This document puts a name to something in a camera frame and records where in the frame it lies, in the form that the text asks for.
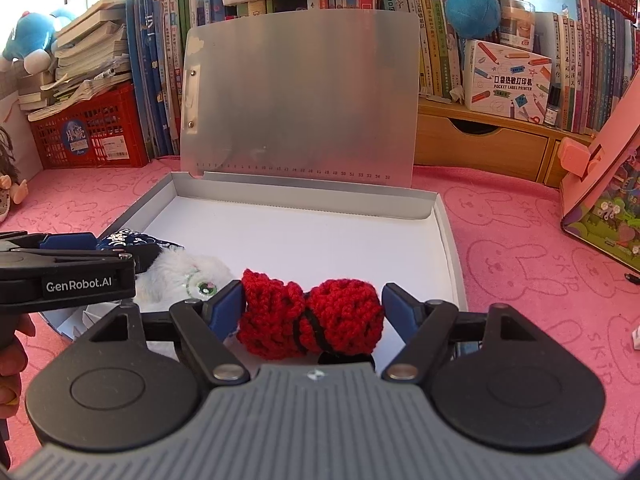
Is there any white pencil-print box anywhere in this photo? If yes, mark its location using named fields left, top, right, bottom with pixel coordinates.
left=462, top=38, right=554, bottom=124

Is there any small pale product box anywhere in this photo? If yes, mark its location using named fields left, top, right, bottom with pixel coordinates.
left=499, top=0, right=537, bottom=52

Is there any round blue plush toy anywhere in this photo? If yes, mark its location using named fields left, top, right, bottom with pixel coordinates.
left=444, top=0, right=502, bottom=42

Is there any brown-haired doll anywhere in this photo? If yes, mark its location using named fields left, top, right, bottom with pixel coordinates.
left=0, top=124, right=29, bottom=224

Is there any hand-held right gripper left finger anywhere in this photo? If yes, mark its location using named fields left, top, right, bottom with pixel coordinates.
left=89, top=279, right=251, bottom=387

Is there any pink triangular toy house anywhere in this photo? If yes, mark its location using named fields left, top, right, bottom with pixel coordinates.
left=557, top=104, right=640, bottom=269

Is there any row of upright books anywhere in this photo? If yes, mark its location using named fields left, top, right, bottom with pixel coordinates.
left=369, top=0, right=640, bottom=134

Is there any blue floral cloth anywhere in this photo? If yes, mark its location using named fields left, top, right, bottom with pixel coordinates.
left=96, top=228, right=186, bottom=274

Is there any red crochet bow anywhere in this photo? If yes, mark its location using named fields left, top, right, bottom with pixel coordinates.
left=234, top=268, right=386, bottom=361

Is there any small dark bottle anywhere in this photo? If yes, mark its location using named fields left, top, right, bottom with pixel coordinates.
left=544, top=84, right=564, bottom=127

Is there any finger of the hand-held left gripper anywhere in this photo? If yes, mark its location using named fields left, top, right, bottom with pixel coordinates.
left=117, top=243, right=162, bottom=277
left=0, top=231, right=99, bottom=254

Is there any white cardboard box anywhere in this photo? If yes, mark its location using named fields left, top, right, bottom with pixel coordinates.
left=0, top=91, right=44, bottom=182

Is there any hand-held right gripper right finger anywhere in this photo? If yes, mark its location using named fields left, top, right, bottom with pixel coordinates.
left=380, top=282, right=546, bottom=381

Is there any grey cardboard box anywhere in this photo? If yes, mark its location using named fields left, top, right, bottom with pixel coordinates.
left=38, top=169, right=470, bottom=377

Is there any row of thin blue books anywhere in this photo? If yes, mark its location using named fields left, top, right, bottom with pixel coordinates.
left=124, top=0, right=212, bottom=159

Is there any white plush toy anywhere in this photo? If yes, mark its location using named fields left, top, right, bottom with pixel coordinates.
left=132, top=252, right=237, bottom=317

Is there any pink rabbit-print blanket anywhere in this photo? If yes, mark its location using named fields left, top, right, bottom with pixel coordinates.
left=0, top=157, right=640, bottom=471

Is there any person's left hand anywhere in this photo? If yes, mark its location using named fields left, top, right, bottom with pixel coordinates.
left=0, top=310, right=37, bottom=407

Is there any stack of paperback books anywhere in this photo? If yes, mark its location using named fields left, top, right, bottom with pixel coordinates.
left=19, top=0, right=134, bottom=124

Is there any wooden drawer organizer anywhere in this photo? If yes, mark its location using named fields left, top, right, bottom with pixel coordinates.
left=412, top=96, right=602, bottom=187

